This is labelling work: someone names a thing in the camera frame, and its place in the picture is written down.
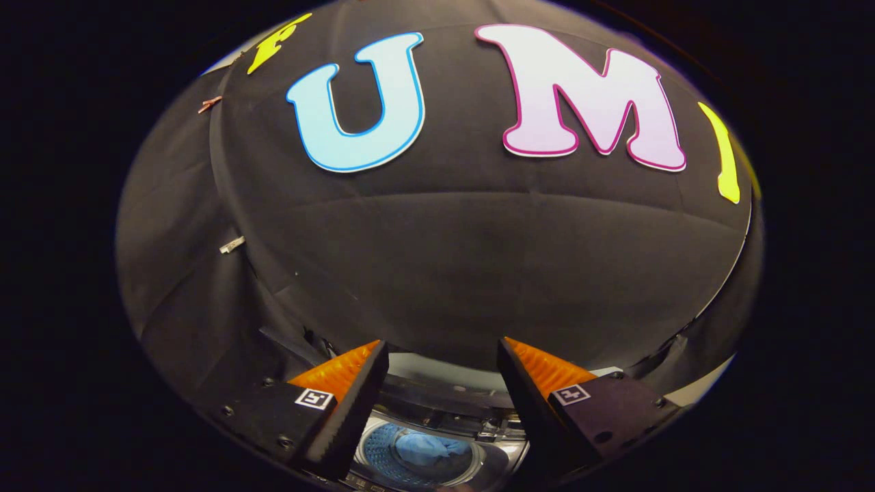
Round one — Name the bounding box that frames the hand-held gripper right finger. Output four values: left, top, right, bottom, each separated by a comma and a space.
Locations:
496, 336, 684, 479

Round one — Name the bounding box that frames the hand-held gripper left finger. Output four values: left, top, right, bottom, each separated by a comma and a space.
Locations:
205, 340, 390, 481

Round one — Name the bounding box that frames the light blue button shirt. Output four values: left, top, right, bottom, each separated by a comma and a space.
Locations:
395, 433, 474, 474

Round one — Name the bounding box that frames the black backdrop cloth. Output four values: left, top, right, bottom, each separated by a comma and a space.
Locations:
115, 0, 765, 411

